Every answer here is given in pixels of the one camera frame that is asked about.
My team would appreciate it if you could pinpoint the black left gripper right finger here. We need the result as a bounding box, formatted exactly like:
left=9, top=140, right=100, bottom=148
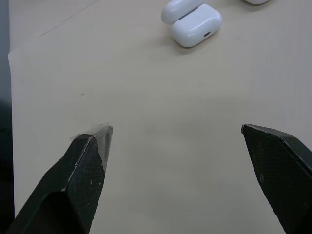
left=240, top=123, right=312, bottom=234

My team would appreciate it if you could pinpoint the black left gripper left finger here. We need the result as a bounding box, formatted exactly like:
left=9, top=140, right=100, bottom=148
left=6, top=125, right=114, bottom=234

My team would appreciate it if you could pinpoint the white earbud charging case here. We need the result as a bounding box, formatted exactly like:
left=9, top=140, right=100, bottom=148
left=160, top=0, right=223, bottom=48

